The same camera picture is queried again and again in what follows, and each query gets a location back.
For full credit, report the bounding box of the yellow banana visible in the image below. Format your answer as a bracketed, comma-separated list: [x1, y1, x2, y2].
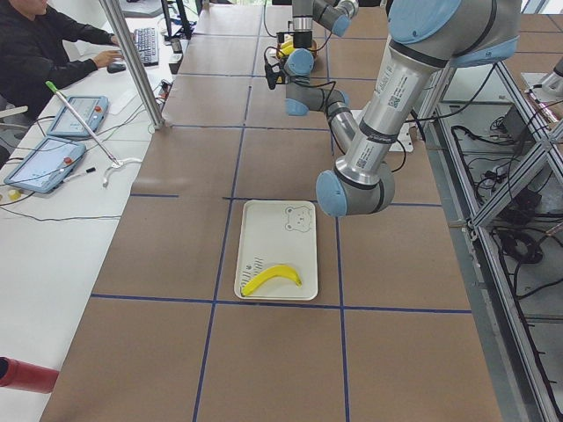
[277, 40, 294, 57]
[240, 265, 303, 297]

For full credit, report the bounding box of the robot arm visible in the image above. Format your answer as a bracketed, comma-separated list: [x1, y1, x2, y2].
[282, 1, 521, 217]
[291, 0, 359, 49]

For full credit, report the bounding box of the white rectangular plate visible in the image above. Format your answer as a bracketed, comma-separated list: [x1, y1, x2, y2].
[234, 200, 318, 301]

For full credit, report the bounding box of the brown wicker basket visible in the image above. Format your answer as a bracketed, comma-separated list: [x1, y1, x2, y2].
[277, 40, 318, 66]

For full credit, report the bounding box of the far teach pendant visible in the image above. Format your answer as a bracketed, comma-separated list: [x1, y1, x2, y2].
[46, 95, 110, 141]

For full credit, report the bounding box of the teach pendant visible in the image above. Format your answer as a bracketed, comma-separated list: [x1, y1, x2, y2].
[4, 136, 86, 193]
[46, 95, 110, 141]

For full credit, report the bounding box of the black keyboard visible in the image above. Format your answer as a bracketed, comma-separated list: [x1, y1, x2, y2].
[133, 27, 159, 66]

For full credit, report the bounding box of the black computer mouse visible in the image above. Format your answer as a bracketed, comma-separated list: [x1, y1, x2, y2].
[106, 62, 127, 74]

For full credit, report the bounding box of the near teach pendant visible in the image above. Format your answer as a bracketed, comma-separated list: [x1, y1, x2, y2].
[4, 136, 86, 193]

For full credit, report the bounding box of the metal rod green tip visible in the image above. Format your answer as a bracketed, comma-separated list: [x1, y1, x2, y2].
[45, 81, 121, 168]

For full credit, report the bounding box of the small yellow object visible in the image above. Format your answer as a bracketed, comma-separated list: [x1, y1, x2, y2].
[8, 189, 21, 201]

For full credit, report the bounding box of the seated person in black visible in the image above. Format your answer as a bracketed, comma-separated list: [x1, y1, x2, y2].
[1, 1, 122, 120]

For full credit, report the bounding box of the red cylinder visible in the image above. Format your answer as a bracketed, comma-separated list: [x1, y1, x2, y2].
[1, 357, 59, 394]

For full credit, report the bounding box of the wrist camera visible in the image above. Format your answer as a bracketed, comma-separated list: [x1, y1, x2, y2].
[263, 47, 286, 91]
[276, 31, 293, 45]

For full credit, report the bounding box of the white pedestal column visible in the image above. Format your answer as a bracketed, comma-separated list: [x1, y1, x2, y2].
[390, 123, 416, 153]

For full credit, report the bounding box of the aluminium frame post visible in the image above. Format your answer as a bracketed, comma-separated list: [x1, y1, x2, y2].
[99, 0, 165, 130]

